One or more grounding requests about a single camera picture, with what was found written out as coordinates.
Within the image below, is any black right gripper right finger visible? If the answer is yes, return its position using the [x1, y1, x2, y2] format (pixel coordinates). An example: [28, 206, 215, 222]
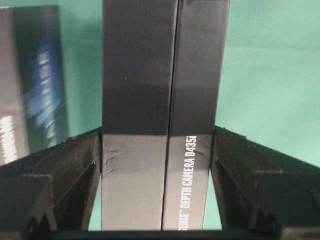
[211, 127, 320, 240]

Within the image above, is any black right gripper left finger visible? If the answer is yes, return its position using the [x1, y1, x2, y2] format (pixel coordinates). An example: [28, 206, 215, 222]
[0, 129, 102, 240]

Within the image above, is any black RealSense box D415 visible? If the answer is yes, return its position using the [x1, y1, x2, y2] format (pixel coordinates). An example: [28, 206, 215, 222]
[0, 5, 69, 165]

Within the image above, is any black RealSense box D435i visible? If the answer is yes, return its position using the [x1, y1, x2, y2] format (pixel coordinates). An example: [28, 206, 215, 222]
[102, 0, 230, 231]

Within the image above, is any green table cloth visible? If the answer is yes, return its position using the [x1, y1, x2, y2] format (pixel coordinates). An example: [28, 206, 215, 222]
[0, 0, 320, 232]

